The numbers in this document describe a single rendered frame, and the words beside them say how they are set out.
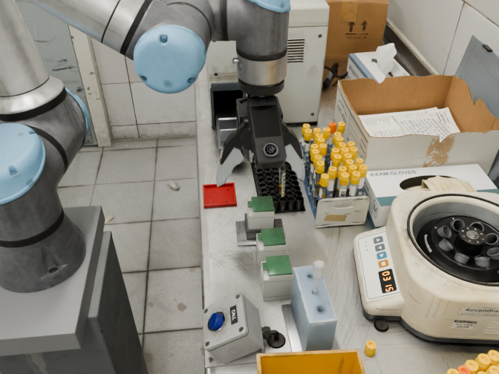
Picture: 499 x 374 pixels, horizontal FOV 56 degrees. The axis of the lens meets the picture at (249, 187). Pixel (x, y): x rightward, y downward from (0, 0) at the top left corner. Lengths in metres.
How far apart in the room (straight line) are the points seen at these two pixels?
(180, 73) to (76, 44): 1.99
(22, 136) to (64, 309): 0.27
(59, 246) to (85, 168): 1.86
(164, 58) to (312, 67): 0.66
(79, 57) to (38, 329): 1.90
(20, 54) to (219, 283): 0.48
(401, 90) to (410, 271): 0.56
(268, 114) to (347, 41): 0.88
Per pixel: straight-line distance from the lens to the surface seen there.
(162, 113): 2.71
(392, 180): 0.97
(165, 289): 1.97
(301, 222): 0.94
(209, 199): 0.99
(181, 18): 0.58
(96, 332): 0.87
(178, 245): 2.12
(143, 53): 0.55
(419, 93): 1.22
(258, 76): 0.70
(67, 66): 2.58
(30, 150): 0.73
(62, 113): 0.83
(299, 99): 1.19
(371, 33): 1.58
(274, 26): 0.67
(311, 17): 1.11
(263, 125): 0.71
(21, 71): 0.81
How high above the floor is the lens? 1.53
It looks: 40 degrees down
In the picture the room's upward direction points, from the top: straight up
